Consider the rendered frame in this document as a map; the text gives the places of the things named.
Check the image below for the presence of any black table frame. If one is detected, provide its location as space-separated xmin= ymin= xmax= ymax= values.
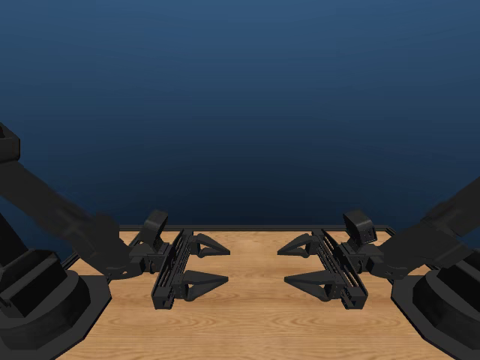
xmin=61 ymin=223 xmax=436 ymax=272

